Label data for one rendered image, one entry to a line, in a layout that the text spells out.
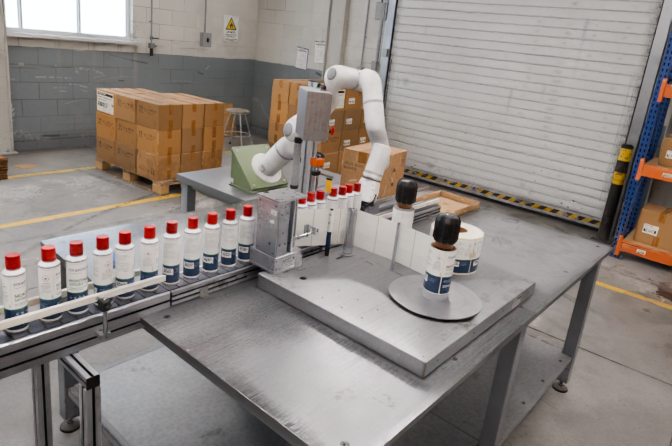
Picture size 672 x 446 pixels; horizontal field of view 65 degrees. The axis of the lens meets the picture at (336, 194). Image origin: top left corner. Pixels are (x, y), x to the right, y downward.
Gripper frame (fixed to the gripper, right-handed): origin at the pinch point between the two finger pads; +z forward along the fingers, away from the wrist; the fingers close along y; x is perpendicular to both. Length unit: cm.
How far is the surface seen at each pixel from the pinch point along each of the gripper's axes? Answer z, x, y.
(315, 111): -31, -48, -2
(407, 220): -3.5, -13.9, 31.6
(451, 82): -177, 376, -187
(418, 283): 16, -28, 52
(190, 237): 23, -88, 2
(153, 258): 31, -99, 2
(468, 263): 4, -6, 58
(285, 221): 10, -64, 15
